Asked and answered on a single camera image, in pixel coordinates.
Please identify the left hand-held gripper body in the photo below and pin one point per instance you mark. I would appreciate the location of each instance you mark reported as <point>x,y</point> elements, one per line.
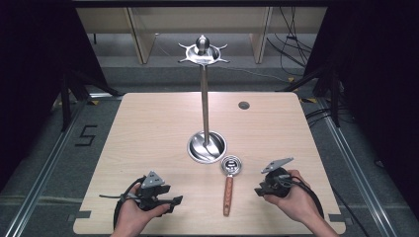
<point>150,192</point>

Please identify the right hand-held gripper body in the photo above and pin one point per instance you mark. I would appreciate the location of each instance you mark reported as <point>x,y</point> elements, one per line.
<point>278,181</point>

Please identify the steel utensil stand with hooks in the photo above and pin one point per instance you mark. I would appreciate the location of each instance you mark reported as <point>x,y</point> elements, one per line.
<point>205,105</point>

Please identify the person's left hand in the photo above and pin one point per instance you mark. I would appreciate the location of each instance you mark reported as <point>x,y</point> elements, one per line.
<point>133,214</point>

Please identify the person's right hand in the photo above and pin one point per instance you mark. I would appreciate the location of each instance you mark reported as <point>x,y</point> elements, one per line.
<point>298,200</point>

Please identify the black metal stand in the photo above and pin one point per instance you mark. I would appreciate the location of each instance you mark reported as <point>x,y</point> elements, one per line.
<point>66,98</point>
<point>333,95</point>

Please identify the black curtain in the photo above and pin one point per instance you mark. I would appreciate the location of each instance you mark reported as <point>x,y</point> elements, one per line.
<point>378,98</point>
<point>33,82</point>

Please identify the aluminium floor rail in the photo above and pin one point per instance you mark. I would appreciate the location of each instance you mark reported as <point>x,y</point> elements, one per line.
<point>355,171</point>
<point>42,174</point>

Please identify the light wooden desk frame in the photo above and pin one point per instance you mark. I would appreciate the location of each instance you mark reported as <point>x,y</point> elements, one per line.
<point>197,19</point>

